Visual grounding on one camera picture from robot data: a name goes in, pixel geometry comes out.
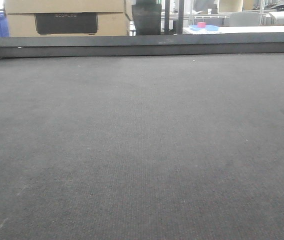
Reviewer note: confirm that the lower cardboard box black label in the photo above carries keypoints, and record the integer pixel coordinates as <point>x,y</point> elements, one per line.
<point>83,24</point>

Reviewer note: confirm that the upper cardboard box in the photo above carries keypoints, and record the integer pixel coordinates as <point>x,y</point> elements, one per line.
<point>66,6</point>

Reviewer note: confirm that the white background table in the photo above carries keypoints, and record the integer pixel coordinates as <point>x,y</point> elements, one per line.
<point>237,29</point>

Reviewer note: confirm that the dark black bin background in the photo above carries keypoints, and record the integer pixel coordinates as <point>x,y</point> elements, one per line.
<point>147,19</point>

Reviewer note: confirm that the blue tray on table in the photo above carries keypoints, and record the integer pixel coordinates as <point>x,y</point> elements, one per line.
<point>212,28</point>

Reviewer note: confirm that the grey office chair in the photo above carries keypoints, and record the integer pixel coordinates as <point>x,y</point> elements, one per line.
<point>244,19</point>

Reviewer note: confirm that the black metal post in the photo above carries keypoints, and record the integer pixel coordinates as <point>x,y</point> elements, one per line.
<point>180,23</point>

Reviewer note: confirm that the black conveyor side rail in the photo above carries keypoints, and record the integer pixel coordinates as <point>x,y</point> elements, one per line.
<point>143,45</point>

